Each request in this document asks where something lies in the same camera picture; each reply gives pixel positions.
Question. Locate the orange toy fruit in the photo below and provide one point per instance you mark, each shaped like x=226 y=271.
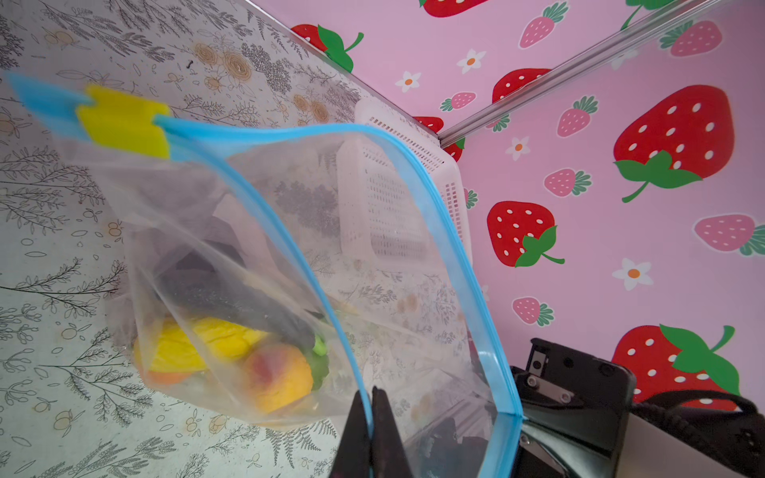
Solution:
x=151 y=378

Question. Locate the clear zip top bag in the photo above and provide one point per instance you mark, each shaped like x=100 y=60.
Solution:
x=259 y=207

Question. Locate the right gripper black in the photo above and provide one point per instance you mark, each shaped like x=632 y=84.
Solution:
x=576 y=411

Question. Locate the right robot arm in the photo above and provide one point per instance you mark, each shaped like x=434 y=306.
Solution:
x=680 y=395

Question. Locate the green leaf toy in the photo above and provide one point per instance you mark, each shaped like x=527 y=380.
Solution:
x=319 y=362

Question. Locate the dark cucumber toy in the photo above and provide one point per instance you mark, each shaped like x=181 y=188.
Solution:
x=204 y=294

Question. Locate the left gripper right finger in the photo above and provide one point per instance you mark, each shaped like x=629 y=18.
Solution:
x=388 y=457

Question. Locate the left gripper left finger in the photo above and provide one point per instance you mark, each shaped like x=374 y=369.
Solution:
x=353 y=457

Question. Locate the white plastic basket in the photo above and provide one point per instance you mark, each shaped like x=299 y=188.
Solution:
x=383 y=180

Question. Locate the yellow banana toy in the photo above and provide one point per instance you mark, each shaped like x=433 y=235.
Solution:
x=173 y=351

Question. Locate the yellow bell pepper toy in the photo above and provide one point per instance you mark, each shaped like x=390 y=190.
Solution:
x=277 y=375

